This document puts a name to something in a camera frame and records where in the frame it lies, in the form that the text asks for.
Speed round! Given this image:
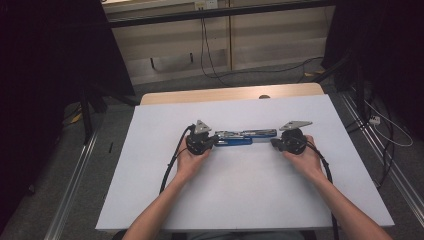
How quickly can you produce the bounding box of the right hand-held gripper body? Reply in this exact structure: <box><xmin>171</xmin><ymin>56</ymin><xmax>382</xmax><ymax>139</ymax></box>
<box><xmin>279</xmin><ymin>120</ymin><xmax>314</xmax><ymax>156</ymax></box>

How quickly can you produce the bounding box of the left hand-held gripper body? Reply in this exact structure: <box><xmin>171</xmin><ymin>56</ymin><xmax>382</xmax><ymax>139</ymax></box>
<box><xmin>185</xmin><ymin>119</ymin><xmax>215</xmax><ymax>156</ymax></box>

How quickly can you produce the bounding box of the blue stapler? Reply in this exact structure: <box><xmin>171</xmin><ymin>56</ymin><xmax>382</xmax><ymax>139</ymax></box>
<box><xmin>213</xmin><ymin>128</ymin><xmax>278</xmax><ymax>147</ymax></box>

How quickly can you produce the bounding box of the person's left hand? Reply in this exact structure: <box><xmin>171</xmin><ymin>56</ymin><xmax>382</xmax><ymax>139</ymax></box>
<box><xmin>174</xmin><ymin>146</ymin><xmax>213</xmax><ymax>184</ymax></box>

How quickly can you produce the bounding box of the person's right hand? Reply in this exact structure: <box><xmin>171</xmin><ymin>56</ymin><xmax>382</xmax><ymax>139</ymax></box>
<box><xmin>283</xmin><ymin>134</ymin><xmax>326</xmax><ymax>184</ymax></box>

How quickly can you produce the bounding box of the wooden table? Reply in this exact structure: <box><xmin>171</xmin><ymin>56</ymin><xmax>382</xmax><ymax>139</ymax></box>
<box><xmin>139</xmin><ymin>82</ymin><xmax>326</xmax><ymax>106</ymax></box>

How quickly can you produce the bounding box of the white table cover sheet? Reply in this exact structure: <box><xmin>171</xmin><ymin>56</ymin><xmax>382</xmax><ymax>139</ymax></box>
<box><xmin>95</xmin><ymin>94</ymin><xmax>395</xmax><ymax>232</ymax></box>

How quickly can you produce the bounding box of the black metal stand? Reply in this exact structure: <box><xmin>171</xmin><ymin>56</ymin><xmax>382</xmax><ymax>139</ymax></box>
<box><xmin>313</xmin><ymin>49</ymin><xmax>368</xmax><ymax>124</ymax></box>

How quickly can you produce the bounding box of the black tripod stand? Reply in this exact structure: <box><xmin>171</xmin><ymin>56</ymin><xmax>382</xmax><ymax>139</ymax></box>
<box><xmin>78</xmin><ymin>83</ymin><xmax>139</xmax><ymax>145</ymax></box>

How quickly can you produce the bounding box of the black metal crossbar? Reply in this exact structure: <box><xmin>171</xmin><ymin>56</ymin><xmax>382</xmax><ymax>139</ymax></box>
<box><xmin>108</xmin><ymin>0</ymin><xmax>336</xmax><ymax>29</ymax></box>

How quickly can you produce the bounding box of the black curtain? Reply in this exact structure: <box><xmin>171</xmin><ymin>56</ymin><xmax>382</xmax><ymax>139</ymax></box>
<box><xmin>0</xmin><ymin>0</ymin><xmax>136</xmax><ymax>231</ymax></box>
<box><xmin>321</xmin><ymin>0</ymin><xmax>424</xmax><ymax>141</ymax></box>

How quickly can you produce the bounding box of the left hand-held gripper cable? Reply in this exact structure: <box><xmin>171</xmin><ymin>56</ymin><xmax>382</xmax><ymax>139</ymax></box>
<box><xmin>159</xmin><ymin>123</ymin><xmax>196</xmax><ymax>195</ymax></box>

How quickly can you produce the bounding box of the hand-held gripper cable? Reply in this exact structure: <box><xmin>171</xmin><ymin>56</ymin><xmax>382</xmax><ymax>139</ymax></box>
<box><xmin>306</xmin><ymin>139</ymin><xmax>341</xmax><ymax>240</ymax></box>
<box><xmin>159</xmin><ymin>123</ymin><xmax>196</xmax><ymax>195</ymax></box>

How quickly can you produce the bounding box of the right hand-held gripper cable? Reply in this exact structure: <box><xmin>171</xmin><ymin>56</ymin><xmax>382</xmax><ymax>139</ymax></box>
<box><xmin>306</xmin><ymin>139</ymin><xmax>341</xmax><ymax>240</ymax></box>

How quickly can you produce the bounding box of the black wall cable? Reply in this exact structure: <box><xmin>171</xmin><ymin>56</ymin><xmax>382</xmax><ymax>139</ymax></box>
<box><xmin>199</xmin><ymin>8</ymin><xmax>228</xmax><ymax>87</ymax></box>
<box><xmin>201</xmin><ymin>8</ymin><xmax>326</xmax><ymax>81</ymax></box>

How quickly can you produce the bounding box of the aluminium floor rail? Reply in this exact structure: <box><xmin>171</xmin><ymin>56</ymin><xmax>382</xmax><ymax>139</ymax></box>
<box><xmin>44</xmin><ymin>131</ymin><xmax>99</xmax><ymax>240</ymax></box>
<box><xmin>338</xmin><ymin>91</ymin><xmax>424</xmax><ymax>218</ymax></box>

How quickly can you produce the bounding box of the black floor cable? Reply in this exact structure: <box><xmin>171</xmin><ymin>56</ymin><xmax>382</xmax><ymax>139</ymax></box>
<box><xmin>344</xmin><ymin>118</ymin><xmax>398</xmax><ymax>189</ymax></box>

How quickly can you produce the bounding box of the white floor cable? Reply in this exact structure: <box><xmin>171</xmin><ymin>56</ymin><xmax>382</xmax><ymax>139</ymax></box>
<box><xmin>363</xmin><ymin>99</ymin><xmax>414</xmax><ymax>148</ymax></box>

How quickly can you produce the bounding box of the white wall socket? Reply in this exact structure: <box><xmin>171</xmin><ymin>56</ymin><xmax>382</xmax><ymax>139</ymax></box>
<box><xmin>194</xmin><ymin>0</ymin><xmax>219</xmax><ymax>10</ymax></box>

